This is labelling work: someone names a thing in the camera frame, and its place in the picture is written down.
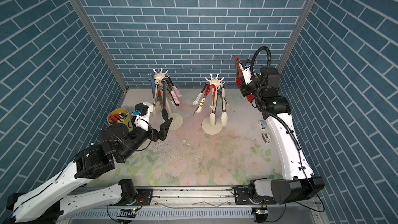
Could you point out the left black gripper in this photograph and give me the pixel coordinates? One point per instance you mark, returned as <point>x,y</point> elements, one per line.
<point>163,131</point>

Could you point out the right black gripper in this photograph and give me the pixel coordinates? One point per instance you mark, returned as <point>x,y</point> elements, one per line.
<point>243,89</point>

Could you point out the red steel tongs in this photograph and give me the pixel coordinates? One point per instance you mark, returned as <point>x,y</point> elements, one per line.
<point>239,77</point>

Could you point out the cream utensil rack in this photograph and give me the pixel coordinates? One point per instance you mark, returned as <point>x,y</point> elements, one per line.
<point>177,118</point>
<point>205,124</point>

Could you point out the steel tongs white tips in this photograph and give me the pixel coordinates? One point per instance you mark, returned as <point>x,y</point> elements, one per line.
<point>212,117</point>

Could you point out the black steel tongs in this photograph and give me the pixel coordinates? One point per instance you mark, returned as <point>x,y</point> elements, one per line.
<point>166,110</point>

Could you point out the steel tongs cream ends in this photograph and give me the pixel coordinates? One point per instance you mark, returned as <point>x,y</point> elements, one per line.
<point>224,115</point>

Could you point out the small white tongs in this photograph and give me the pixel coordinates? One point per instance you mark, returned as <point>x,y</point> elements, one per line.
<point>199,101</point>

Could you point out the steel tongs cream tips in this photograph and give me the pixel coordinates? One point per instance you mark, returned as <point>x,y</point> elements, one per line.
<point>156,100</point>

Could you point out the blue cream tongs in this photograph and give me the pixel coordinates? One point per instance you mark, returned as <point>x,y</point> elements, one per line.
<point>152,83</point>

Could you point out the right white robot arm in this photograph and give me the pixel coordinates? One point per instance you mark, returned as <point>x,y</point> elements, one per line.
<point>259,83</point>

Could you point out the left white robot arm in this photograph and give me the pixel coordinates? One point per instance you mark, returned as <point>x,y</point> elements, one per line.
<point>53,202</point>

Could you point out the small white clip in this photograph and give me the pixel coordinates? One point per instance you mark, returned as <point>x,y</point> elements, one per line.
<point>263,124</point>

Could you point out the yellow cup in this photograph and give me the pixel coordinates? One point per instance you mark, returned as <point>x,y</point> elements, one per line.
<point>123,111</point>

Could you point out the markers in cup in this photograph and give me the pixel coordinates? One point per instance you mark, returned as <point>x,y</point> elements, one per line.
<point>117,118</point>

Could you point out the small grey clip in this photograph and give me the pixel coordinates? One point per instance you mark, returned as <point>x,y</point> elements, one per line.
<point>266,138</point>

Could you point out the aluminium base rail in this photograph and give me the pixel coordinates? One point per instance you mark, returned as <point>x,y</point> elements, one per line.
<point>173,203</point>

